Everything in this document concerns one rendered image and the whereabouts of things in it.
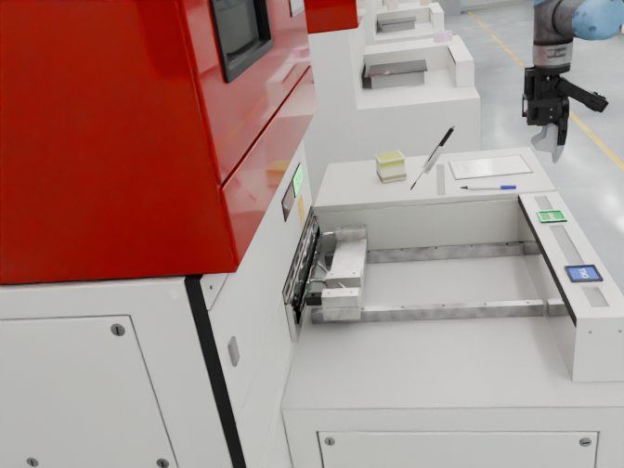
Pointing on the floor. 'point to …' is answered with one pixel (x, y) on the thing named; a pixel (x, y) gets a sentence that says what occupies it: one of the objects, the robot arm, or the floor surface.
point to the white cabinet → (456, 437)
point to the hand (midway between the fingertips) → (558, 156)
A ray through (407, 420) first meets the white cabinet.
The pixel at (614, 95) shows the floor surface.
